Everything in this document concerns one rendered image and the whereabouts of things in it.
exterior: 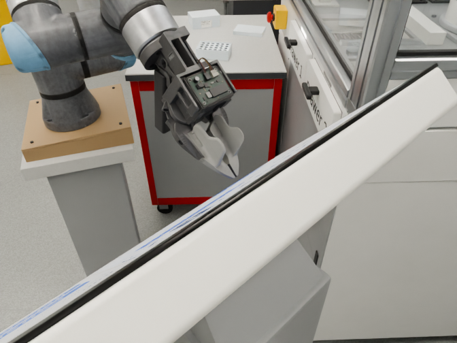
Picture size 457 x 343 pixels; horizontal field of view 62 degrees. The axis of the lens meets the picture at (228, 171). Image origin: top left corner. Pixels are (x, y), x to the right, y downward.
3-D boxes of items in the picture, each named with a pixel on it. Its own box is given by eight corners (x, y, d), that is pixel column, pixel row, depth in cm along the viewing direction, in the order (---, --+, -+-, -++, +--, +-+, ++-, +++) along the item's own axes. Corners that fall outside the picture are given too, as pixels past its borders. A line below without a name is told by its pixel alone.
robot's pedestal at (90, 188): (87, 327, 144) (15, 173, 95) (84, 264, 166) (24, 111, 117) (166, 305, 151) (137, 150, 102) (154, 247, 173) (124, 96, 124)
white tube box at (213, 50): (196, 58, 146) (195, 49, 144) (200, 50, 153) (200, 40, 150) (228, 60, 145) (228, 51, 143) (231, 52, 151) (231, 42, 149)
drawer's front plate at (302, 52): (301, 89, 116) (306, 54, 109) (287, 50, 138) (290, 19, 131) (307, 89, 116) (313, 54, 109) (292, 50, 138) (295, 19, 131)
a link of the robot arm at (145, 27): (117, 44, 56) (162, 30, 60) (133, 71, 56) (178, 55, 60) (128, 11, 50) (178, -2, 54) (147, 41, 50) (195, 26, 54)
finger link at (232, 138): (251, 168, 52) (215, 109, 52) (231, 180, 57) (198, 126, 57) (266, 158, 53) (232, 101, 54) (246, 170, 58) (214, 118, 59)
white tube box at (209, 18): (192, 29, 170) (192, 18, 166) (188, 23, 176) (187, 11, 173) (220, 26, 173) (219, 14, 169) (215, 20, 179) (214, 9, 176)
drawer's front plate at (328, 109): (326, 152, 92) (334, 112, 85) (303, 93, 114) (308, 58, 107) (333, 152, 92) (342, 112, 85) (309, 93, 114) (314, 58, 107)
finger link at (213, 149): (234, 178, 50) (197, 118, 50) (215, 189, 55) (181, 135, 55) (251, 168, 52) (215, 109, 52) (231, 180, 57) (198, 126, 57)
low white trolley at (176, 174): (151, 220, 185) (124, 73, 137) (163, 144, 233) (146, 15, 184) (271, 216, 187) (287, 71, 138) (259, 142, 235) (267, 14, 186)
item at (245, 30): (232, 34, 165) (232, 30, 164) (237, 27, 172) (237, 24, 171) (262, 37, 163) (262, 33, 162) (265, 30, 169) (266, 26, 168)
